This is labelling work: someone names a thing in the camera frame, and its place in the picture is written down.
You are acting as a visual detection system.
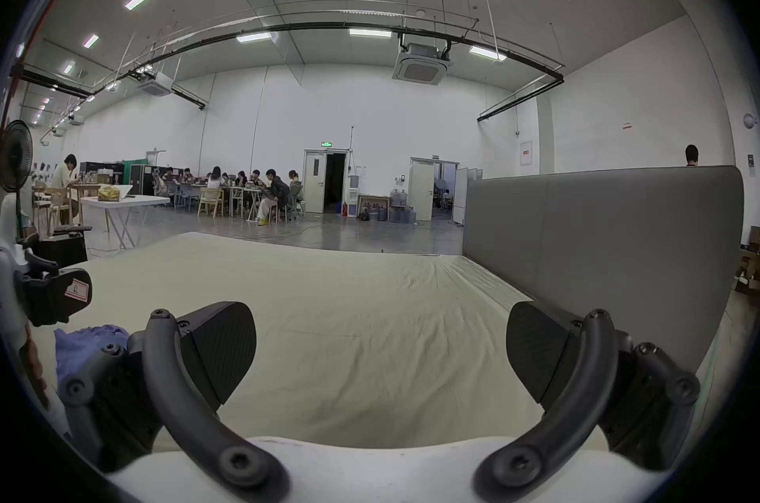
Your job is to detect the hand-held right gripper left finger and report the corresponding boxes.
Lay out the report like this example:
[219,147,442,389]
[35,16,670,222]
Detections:
[59,302,292,501]

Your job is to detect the bed with beige sheet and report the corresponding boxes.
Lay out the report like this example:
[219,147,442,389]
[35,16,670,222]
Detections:
[12,232,722,457]

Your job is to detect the black standing fan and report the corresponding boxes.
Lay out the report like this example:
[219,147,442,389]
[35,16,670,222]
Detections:
[0,120,34,241]

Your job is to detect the white folding table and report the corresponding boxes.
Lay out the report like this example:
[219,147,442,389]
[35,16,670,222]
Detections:
[80,185,171,250]

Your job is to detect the black cabinets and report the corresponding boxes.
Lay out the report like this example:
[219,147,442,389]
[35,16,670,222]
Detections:
[79,161,158,196]

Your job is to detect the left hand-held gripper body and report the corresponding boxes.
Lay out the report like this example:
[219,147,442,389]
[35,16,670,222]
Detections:
[0,191,32,338]

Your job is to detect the wooden chair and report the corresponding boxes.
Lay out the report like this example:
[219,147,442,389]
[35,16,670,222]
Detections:
[197,186,228,219]

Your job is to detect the stack of cartons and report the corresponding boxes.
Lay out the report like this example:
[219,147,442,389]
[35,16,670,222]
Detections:
[734,226,760,294]

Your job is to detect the group of water bottles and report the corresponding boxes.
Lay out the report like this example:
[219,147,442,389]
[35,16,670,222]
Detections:
[358,188,418,224]

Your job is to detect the person's left hand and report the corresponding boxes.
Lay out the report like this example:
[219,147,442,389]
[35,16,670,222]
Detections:
[19,321,53,412]

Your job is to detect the group of people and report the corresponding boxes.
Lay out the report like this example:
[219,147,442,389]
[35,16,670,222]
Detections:
[153,166,305,224]

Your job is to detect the grey padded headboard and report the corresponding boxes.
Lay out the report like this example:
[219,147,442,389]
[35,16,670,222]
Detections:
[462,165,746,378]

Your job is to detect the blue garment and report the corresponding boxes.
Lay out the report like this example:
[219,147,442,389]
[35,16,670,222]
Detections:
[55,323,129,402]

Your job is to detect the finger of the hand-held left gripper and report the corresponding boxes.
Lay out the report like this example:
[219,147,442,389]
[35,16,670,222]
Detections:
[15,245,93,327]

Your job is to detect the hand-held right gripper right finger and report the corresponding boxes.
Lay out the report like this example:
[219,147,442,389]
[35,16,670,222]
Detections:
[472,302,701,498]

